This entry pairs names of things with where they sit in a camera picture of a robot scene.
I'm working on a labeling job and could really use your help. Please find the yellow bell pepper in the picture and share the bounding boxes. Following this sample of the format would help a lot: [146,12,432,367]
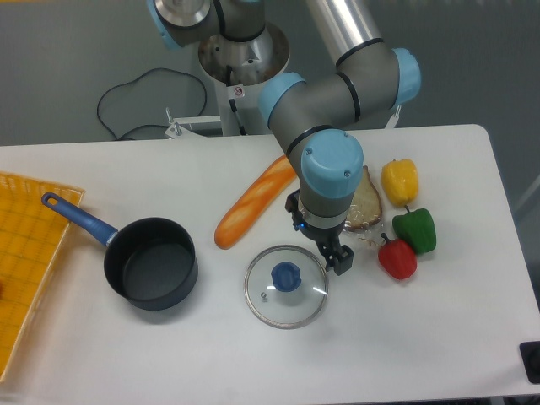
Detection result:
[381,159,419,208]

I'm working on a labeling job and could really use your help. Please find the black device at table edge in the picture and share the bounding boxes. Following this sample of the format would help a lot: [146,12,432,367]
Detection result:
[519,341,540,385]

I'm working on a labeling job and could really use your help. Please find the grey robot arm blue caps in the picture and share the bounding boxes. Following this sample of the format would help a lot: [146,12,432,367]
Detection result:
[147,1,421,274]

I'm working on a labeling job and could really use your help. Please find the green bell pepper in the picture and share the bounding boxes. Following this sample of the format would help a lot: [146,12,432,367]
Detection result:
[391,206,437,255]

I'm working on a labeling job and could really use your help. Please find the yellow wicker basket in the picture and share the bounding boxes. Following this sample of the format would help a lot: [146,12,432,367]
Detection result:
[1,171,85,381]

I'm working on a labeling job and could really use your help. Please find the black saucepan blue handle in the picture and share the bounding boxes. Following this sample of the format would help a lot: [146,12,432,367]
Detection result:
[41,192,198,311]

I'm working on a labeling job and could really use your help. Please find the glass pot lid blue knob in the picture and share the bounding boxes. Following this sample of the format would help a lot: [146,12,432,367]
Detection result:
[243,245,328,329]

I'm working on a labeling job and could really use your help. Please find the white metal bracket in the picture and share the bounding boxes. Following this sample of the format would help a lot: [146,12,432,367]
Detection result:
[165,107,223,139]

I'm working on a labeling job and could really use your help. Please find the black cable on floor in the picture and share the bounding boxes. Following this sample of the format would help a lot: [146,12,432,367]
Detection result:
[96,67,208,141]

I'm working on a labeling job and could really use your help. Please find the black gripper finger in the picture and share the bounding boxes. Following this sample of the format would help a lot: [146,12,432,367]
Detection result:
[332,240,354,276]
[316,242,333,272]

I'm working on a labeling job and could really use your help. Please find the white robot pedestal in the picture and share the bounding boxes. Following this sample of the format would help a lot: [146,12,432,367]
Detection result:
[198,23,290,136]

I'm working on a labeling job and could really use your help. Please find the orange baguette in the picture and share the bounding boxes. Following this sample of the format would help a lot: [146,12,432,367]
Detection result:
[214,155,296,250]

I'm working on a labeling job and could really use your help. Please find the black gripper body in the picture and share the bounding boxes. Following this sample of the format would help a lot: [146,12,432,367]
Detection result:
[285,190,347,246]

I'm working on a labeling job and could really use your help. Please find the slice of toast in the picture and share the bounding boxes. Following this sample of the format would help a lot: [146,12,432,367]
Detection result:
[344,165,383,232]

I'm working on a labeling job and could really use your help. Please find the red bell pepper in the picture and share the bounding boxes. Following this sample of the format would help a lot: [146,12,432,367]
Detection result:
[378,233,418,280]

